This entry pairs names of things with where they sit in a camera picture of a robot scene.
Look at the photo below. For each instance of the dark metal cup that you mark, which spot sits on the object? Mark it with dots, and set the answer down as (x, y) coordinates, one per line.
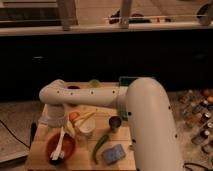
(114, 123)

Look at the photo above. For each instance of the green round fruit toy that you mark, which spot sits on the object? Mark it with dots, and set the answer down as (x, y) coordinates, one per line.
(94, 83)

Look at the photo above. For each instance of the yellow banana toy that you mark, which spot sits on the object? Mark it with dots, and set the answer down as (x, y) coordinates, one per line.
(72, 126)

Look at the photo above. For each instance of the white cup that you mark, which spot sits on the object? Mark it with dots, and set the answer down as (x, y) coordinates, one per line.
(87, 127)

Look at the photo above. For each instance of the green tray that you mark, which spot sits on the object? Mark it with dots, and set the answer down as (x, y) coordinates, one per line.
(125, 81)

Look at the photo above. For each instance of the white brush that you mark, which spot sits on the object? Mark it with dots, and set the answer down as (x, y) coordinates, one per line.
(58, 153)

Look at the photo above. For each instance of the red bowl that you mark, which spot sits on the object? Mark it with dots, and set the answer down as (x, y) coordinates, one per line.
(68, 147)

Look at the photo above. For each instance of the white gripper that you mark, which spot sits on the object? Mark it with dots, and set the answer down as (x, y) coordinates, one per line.
(52, 121)

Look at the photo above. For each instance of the blue sponge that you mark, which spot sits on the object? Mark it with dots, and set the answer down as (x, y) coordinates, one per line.
(114, 154)

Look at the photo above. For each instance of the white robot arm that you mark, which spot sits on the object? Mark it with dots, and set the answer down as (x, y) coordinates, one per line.
(152, 125)

